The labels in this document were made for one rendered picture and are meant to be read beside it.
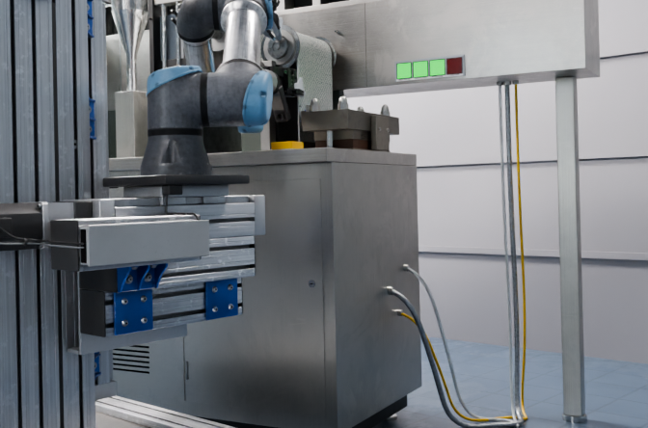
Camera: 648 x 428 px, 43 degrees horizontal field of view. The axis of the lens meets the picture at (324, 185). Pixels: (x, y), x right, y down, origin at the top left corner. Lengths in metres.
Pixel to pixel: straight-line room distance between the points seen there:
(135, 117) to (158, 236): 1.64
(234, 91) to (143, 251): 0.42
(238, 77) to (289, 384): 1.01
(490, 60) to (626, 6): 1.28
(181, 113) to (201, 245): 0.31
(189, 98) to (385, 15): 1.31
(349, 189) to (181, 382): 0.80
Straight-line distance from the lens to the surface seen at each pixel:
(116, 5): 3.22
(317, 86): 2.78
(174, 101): 1.74
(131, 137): 3.14
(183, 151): 1.73
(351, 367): 2.42
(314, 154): 2.28
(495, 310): 4.20
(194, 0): 2.12
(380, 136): 2.68
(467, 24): 2.80
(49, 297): 1.78
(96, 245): 1.46
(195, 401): 2.62
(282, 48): 2.68
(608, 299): 3.92
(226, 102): 1.73
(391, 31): 2.90
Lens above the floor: 0.78
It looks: level
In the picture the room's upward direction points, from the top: 1 degrees counter-clockwise
